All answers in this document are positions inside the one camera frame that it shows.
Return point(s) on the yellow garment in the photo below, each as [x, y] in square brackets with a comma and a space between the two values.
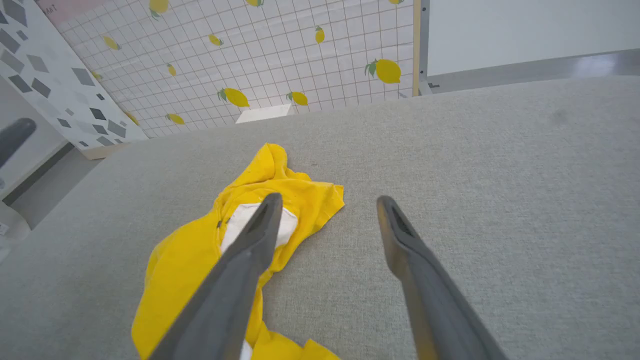
[185, 260]

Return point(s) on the white panel with grey diamonds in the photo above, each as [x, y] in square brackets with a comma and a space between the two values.
[50, 75]

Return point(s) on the lemon print grid partition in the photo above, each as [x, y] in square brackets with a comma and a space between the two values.
[280, 50]

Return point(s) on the white panel with grey frame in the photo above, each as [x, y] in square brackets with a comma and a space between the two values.
[525, 30]

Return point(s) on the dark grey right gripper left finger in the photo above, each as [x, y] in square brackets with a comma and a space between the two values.
[235, 280]

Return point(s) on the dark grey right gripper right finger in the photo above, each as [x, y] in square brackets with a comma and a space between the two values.
[430, 300]

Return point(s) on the small white box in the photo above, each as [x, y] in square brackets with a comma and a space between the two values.
[263, 113]

